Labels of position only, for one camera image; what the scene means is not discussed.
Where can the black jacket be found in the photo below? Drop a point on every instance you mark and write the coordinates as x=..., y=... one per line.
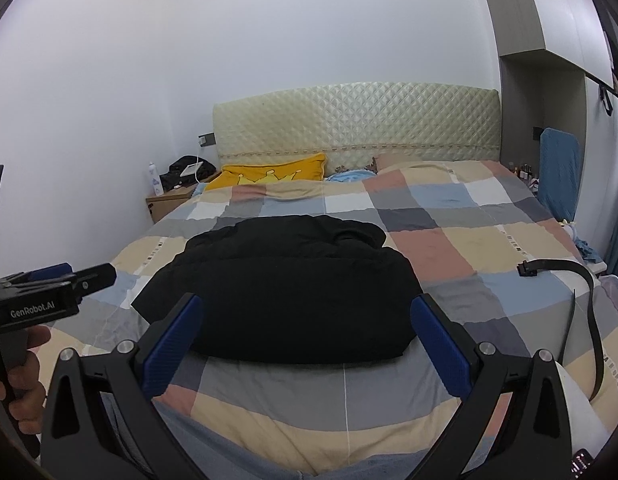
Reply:
x=289, y=295

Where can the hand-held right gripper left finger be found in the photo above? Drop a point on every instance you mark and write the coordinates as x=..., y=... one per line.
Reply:
x=171, y=345

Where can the black bag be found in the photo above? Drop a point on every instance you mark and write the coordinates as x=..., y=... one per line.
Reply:
x=186, y=170

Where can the yellow crown pillow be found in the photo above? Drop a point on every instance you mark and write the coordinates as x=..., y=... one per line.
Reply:
x=274, y=172

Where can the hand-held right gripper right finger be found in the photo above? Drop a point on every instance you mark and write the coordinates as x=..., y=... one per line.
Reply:
x=439, y=345

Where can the checkered bed blanket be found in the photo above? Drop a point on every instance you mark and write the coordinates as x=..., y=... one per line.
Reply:
x=439, y=270

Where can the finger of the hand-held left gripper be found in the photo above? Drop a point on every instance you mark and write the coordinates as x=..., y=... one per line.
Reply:
x=94, y=277
x=51, y=271

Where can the cream quilted headboard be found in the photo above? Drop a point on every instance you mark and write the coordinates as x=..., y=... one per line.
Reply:
x=354, y=125

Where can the wall switch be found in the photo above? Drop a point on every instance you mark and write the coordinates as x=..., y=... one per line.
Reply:
x=207, y=139

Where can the blue towel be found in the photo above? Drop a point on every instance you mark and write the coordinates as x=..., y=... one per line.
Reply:
x=559, y=175

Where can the wooden nightstand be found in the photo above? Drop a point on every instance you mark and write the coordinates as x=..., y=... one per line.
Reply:
x=170, y=200

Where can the black belt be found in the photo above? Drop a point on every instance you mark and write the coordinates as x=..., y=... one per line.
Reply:
x=586, y=285

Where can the white bottle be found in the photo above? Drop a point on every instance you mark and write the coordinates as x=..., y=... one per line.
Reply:
x=155, y=179

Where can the person's left hand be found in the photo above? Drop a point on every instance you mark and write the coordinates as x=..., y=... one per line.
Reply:
x=26, y=395

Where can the grey wardrobe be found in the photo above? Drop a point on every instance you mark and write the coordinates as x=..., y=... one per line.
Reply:
x=564, y=35

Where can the light blue pillow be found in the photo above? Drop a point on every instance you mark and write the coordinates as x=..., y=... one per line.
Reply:
x=350, y=176

